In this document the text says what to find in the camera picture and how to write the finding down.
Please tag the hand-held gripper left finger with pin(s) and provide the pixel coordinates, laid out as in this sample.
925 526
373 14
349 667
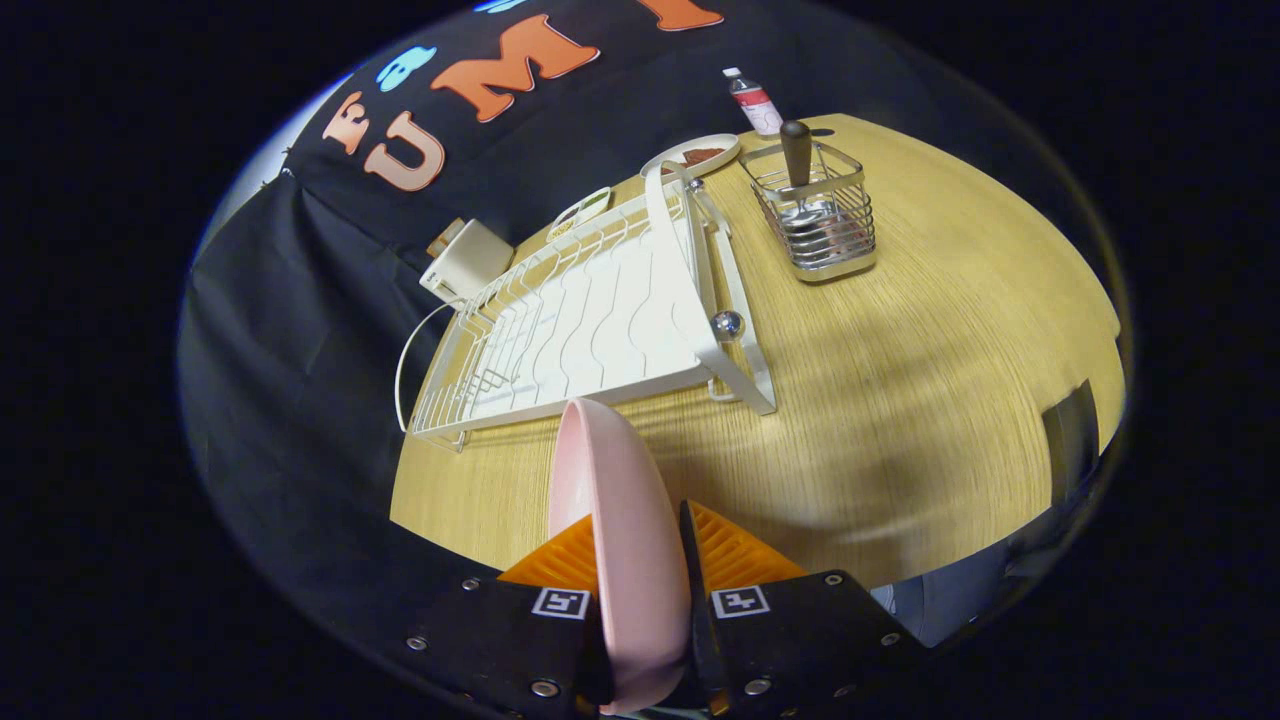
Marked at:
510 640

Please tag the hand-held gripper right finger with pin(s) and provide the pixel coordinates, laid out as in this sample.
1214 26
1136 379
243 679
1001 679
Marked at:
692 560

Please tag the pink plate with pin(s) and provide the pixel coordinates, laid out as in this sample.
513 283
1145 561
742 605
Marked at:
620 540

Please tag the white round dish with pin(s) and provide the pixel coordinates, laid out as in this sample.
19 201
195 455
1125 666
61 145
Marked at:
722 148

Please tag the white divided condiment tray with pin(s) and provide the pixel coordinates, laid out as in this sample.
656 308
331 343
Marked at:
590 205

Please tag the white toaster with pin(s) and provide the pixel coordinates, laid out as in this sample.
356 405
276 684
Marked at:
470 262

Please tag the black backdrop cloth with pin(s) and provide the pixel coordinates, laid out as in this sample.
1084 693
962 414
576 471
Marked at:
300 330

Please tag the dark grey block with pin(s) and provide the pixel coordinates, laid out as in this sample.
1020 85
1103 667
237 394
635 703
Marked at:
1070 440

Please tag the red meat piece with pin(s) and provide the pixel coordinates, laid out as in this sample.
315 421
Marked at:
702 156

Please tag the toasted bread slices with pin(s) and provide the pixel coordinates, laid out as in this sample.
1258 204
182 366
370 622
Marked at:
445 240

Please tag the red label water bottle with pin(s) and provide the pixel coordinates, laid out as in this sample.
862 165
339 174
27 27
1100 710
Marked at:
755 100

